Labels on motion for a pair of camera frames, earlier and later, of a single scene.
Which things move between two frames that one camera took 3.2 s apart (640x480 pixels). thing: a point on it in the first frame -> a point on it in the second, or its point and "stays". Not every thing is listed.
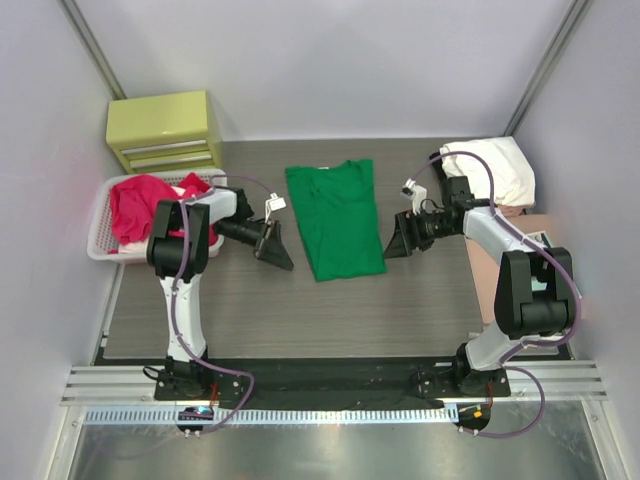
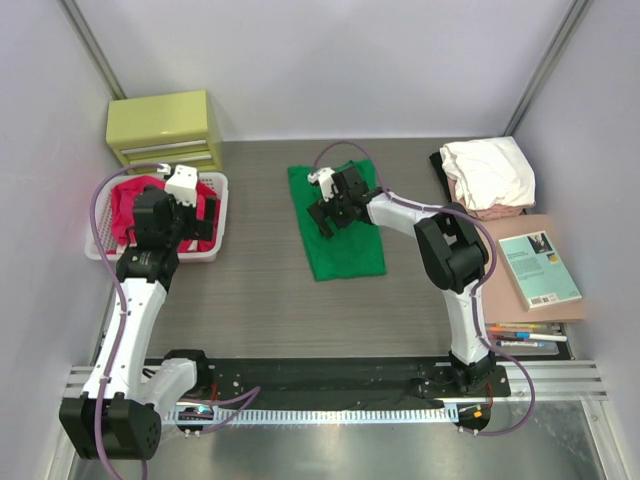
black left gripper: (269, 247) -> (202, 227)
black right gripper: (407, 236) -> (321, 209)
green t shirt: (337, 210) stays
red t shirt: (134, 205) stays
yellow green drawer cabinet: (164, 132) stays
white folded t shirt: (514, 178) stays
